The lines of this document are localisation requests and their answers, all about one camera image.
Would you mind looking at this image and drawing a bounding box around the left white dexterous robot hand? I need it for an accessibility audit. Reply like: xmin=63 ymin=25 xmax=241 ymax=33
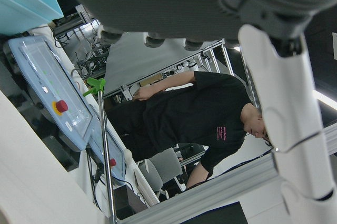
xmin=51 ymin=0 xmax=337 ymax=224

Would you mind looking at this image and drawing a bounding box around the person in black t-shirt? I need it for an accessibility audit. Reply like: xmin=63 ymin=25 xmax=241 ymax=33
xmin=107 ymin=70 xmax=274 ymax=190

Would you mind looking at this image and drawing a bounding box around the metal claw grabber tool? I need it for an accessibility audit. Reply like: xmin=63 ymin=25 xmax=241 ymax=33
xmin=83 ymin=77 xmax=119 ymax=224

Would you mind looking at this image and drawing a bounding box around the large grey teach pendant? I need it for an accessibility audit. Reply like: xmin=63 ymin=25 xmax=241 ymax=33
xmin=7 ymin=36 xmax=95 ymax=152

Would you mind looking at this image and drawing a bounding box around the grey office chair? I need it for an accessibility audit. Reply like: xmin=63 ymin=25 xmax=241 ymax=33
xmin=138 ymin=147 xmax=184 ymax=201

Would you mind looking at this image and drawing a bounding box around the small grey teach pendant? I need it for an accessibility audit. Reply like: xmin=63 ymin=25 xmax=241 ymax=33
xmin=88 ymin=126 xmax=126 ymax=180

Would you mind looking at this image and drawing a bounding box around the black pendant stand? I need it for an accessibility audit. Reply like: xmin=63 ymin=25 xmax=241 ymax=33
xmin=34 ymin=118 xmax=81 ymax=174

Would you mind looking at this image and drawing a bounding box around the aluminium frame workbench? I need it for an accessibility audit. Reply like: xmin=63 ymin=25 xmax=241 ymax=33
xmin=104 ymin=32 xmax=261 ymax=111

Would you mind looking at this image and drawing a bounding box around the aluminium profile post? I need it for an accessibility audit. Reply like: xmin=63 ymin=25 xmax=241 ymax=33
xmin=113 ymin=125 xmax=337 ymax=224

